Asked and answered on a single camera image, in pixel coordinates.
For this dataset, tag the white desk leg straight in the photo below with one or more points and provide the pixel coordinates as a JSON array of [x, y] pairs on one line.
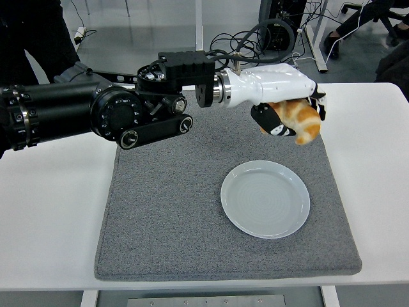
[[199, 32]]

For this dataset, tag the grey fabric mat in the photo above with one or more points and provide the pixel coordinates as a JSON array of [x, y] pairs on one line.
[[191, 224]]

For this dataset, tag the croissant bread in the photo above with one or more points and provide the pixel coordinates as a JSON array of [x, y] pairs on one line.
[[306, 128]]

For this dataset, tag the black computer tower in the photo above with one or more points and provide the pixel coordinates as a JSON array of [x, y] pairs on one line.
[[271, 9]]

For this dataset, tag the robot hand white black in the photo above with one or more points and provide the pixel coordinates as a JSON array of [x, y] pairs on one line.
[[274, 84]]

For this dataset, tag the white table leg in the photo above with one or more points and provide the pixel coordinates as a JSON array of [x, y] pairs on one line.
[[329, 297], [89, 299]]

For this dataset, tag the seated person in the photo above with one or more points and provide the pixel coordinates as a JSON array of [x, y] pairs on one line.
[[351, 22]]

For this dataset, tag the black office chair base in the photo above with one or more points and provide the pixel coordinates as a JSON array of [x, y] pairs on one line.
[[388, 24]]

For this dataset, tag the white desk leg with foot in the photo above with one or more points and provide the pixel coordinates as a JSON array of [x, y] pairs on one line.
[[321, 60]]

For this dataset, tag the pale blue round plate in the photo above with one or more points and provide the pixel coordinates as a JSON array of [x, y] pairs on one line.
[[265, 199]]

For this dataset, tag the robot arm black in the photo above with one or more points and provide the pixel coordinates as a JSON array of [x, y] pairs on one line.
[[64, 105]]

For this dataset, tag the standing person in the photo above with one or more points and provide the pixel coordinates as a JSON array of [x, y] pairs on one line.
[[35, 32]]

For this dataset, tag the white power strip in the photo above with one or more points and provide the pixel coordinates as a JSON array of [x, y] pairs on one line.
[[80, 34]]

